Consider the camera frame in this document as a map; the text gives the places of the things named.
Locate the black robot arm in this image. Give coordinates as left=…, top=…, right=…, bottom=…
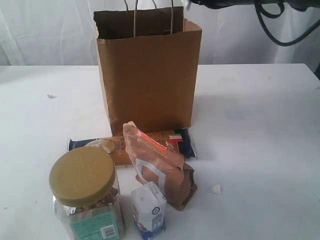
left=189, top=0, right=320, bottom=12

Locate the white bit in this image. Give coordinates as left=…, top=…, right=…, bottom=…
left=211, top=184, right=222, bottom=195

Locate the clear jar gold lid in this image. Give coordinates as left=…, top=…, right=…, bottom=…
left=49, top=146, right=125, bottom=240

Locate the small white blue carton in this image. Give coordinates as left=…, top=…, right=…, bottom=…
left=131, top=181, right=167, bottom=240

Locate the small white paper scrap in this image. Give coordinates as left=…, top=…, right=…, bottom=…
left=47, top=94, right=57, bottom=99

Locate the spaghetti packet blue orange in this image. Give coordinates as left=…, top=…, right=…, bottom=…
left=68, top=128, right=196, bottom=166

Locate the black cable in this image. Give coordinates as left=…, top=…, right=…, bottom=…
left=253, top=0, right=320, bottom=47

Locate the brown paper pouch orange label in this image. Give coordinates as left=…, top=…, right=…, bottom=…
left=122, top=121, right=198, bottom=211

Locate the brown paper bag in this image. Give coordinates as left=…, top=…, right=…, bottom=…
left=93, top=4, right=202, bottom=136

